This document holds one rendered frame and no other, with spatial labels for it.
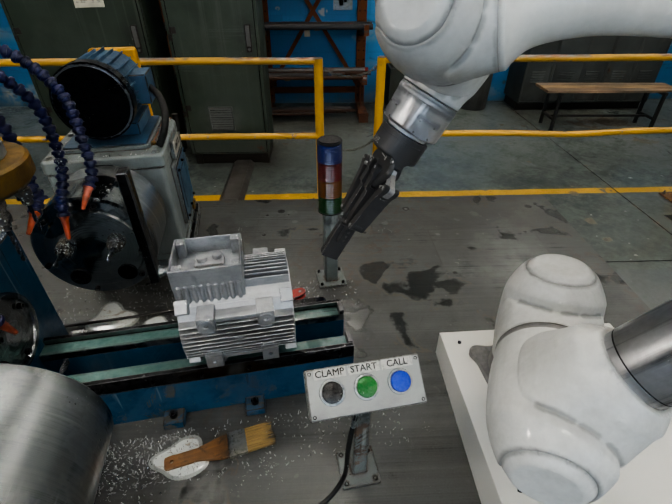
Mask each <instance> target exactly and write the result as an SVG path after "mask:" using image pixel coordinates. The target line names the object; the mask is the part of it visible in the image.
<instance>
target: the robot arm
mask: <svg viewBox="0 0 672 504"><path fill-rule="evenodd" d="M375 23H376V27H375V34H376V37H377V40H378V43H379V45H380V47H381V49H382V51H383V53H384V54H385V56H386V57H387V59H388V60H389V61H390V63H391V64H392V65H393V66H394V67H395V68H396V69H397V70H399V71H400V72H401V73H402V74H404V75H405V76H404V78H403V79H402V81H400V83H399V86H398V88H397V89H396V91H395V93H394V94H393V96H392V98H391V99H390V101H389V103H388V104H387V106H386V108H385V109H384V114H385V115H386V116H387V117H388V118H389V120H388V119H384V121H383V122H382V124H381V126H380V127H379V129H378V131H377V132H376V134H375V136H374V137H373V143H374V144H375V146H376V147H377V149H376V150H375V151H374V153H373V155H372V156H370V155H368V154H364V156H363V158H362V161H361V164H360V167H359V169H358V171H357V173H356V175H355V177H354V180H353V182H352V184H351V186H350V188H349V190H348V192H347V194H346V196H345V198H344V200H343V202H342V204H341V209H343V211H342V213H341V217H342V218H341V217H340V219H339V220H338V222H337V223H336V225H335V227H334V228H333V230H332V231H331V233H330V235H329V236H328V238H327V239H326V241H325V243H324V244H323V246H322V247H321V249H320V250H321V254H322V255H324V256H326V257H329V258H332V259H335V260H337V259H338V257H339V256H340V254H341V253H342V251H343V250H344V248H345V246H346V245H347V243H348V242H349V240H350V239H351V237H352V236H353V234H354V233H355V231H357V232H359V233H363V232H364V231H365V230H366V229H367V228H368V227H369V225H370V224H371V223H372V222H373V221H374V220H375V219H376V217H377V216H378V215H379V214H380V213H381V212H382V211H383V209H384V208H385V207H386V206H387V205H388V204H389V203H390V202H391V201H393V200H394V199H395V198H397V197H398V196H399V190H397V189H395V182H396V181H397V180H398V179H399V177H400V175H401V172H402V170H403V168H404V167H406V166H409V167H413V166H415V165H416V164H417V162H418V161H419V159H420V158H421V156H422V155H423V153H424V152H425V150H426V149H427V147H428V146H427V145H426V143H429V144H435V143H437V141H438V140H439V138H440V137H441V135H442V134H443V132H444V131H445V129H446V128H447V126H448V125H449V123H450V122H451V120H452V119H454V117H455V115H456V113H457V112H458V111H459V109H460V108H461V107H462V105H463V104H464V103H465V102H466V101H467V100H469V99H470V98H471V97H472V96H473V95H474V94H475V93H476V92H477V91H478V90H479V88H480V87H481V86H482V84H483V83H484V82H485V81H486V79H487V78H488V76H489V75H490V74H493V73H498V72H502V71H506V70H507V69H508V67H509V66H510V65H511V64H512V62H513V61H514V60H515V59H516V58H517V57H518V56H520V55H521V54H522V53H524V52H525V51H527V50H529V49H531V48H533V47H536V46H538V45H542V44H545V43H549V42H554V41H559V40H565V39H572V38H580V37H590V36H639V37H656V38H672V0H375ZM454 110H455V111H454ZM606 306H607V302H606V297H605V293H604V290H603V287H602V284H601V282H600V279H599V277H598V276H597V274H596V273H595V272H594V271H592V269H591V268H590V267H589V266H588V265H586V264H585V263H583V262H582V261H580V260H577V259H575V258H572V257H569V256H565V255H559V254H543V255H539V256H536V257H534V258H531V259H528V260H527V261H525V262H524V263H523V264H522V265H520V266H519V267H518V268H517V269H516V270H515V271H514V273H513V274H512V275H511V276H510V278H509V279H508V281H507V282H506V284H505V287H504V290H503V293H502V297H501V300H500V304H499V308H498V312H497V317H496V322H495V329H494V339H493V345H491V346H481V345H474V346H472V347H471V348H470V350H469V356H470V358H471V359H472V360H473V361H474V362H475V363H476V364H477V365H478V367H479V369H480V371H481V373H482V375H483V377H484V379H485V380H486V382H487V384H488V388H487V399H486V424H487V431H488V436H489V440H490V444H491V447H492V450H493V453H494V455H495V458H496V460H497V463H498V464H499V466H502V469H503V470H504V472H505V474H506V475H507V477H508V478H509V480H510V481H511V483H512V484H513V485H514V486H515V487H516V488H517V489H518V490H519V491H521V492H522V493H524V494H525V495H527V496H529V497H530V498H532V499H534V500H536V501H539V502H541V503H544V504H590V503H593V502H595V501H597V500H599V499H600V498H601V497H603V496H604V495H605V494H606V493H607V492H608V491H609V490H610V489H611V488H612V487H613V486H614V485H615V484H616V483H617V481H618V480H619V477H620V468H622V467H624V466H626V465H627V464H628V463H629V462H630V461H631V460H633V459H634V458H635V457H636V456H637V455H638V454H640V453H641V452H642V451H643V450H645V449H646V448H647V447H648V446H649V445H651V444H652V443H653V442H655V441H657V440H659V439H660V438H662V437H663V436H664V435H665V433H666V431H667V429H668V426H669V424H670V420H671V417H672V299H671V300H669V301H667V302H665V303H663V304H661V305H659V306H657V307H655V308H654V309H652V310H650V311H648V312H646V313H644V314H642V315H640V316H638V317H636V318H634V319H632V320H630V321H628V322H626V323H625V324H623V325H621V326H619V327H617V328H615V329H614V328H611V327H607V326H604V315H605V311H606Z"/></svg>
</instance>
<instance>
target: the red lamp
mask: <svg viewBox="0 0 672 504"><path fill-rule="evenodd" d="M317 162H318V161H317ZM317 164H318V165H317V166H318V167H317V168H318V179H319V180H320V181H322V182H326V183H334V182H338V181H340V180H341V179H342V162H341V163H339V164H336V165H323V164H320V163H319V162H318V163H317Z"/></svg>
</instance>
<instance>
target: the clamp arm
mask: <svg viewBox="0 0 672 504"><path fill-rule="evenodd" d="M115 177H116V179H115V181H114V183H115V186H116V187H119V189H120V192H121V195H122V198H123V201H124V204H125V207H126V210H127V213H128V216H129V219H130V222H131V225H132V228H133V231H134V234H135V237H136V240H137V243H138V246H139V250H138V253H139V256H142V258H143V261H144V264H145V267H146V269H147V272H148V275H149V278H150V281H151V283H152V284H154V283H160V282H161V278H162V277H163V276H164V275H163V272H159V270H162V269H163V268H162V267H163V266H160V265H159V262H158V259H157V256H156V252H155V249H154V246H153V243H152V240H151V236H150V233H149V230H148V227H147V223H146V220H145V217H144V214H143V211H142V207H141V204H140V201H139V198H138V195H137V191H136V188H135V185H134V182H133V178H132V175H131V172H130V169H129V167H121V168H118V169H117V171H116V173H115ZM159 267H160V268H159ZM160 275H162V276H160Z"/></svg>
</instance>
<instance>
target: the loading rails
mask: <svg viewBox="0 0 672 504"><path fill-rule="evenodd" d="M293 306H294V315H295V327H296V342H297V347H296V348H290V349H286V348H285V345H279V356H280V357H279V358H273V359H266V360H264V359H263V354H262V352H258V353H251V354H245V355H238V356H231V357H228V361H225V365H224V366H220V367H213V368H208V366H207V363H206V359H205V356H204V357H203V361H201V362H196V363H189V359H187V357H186V354H185V352H184V348H182V344H181V340H180V336H179V331H178V320H175V321H167V322H160V323H152V324H145V325H137V326H130V327H122V328H115V329H107V330H99V331H92V332H84V333H77V334H69V335H62V336H54V337H47V338H44V339H43V343H44V345H45V346H44V347H43V349H42V351H41V353H40V355H39V358H40V360H41V361H42V362H43V364H44V366H45V367H46V369H47V370H51V371H54V372H57V373H59V370H60V367H61V365H62V362H63V360H64V359H65V358H69V362H70V364H69V367H68V369H67V371H65V372H64V373H63V375H65V376H68V377H70V378H72V379H74V380H76V381H78V382H80V383H82V384H84V385H85V386H87V387H88V388H90V389H94V390H95V393H96V394H97V395H98V396H100V397H101V398H102V399H103V401H104V402H105V403H106V404H107V406H108V407H109V409H110V411H111V413H112V416H113V422H114V425H116V424H122V423H128V422H134V421H140V420H146V419H152V418H158V417H164V419H163V427H164V429H165V430H170V429H176V428H182V427H185V424H186V414H187V413H188V412H194V411H200V410H206V409H212V408H218V407H224V406H230V405H236V404H242V403H245V411H246V415H247V416H252V415H258V414H263V413H266V403H265V400H266V399H272V398H278V397H284V396H290V395H296V394H302V393H306V392H305V384H304V376H303V371H305V370H311V369H318V368H324V367H330V366H337V365H343V364H349V363H354V343H353V339H352V336H351V332H350V330H347V331H345V335H343V328H344V309H343V306H342V303H341V300H340V299H334V300H326V301H319V302H311V303H303V304H296V305H293Z"/></svg>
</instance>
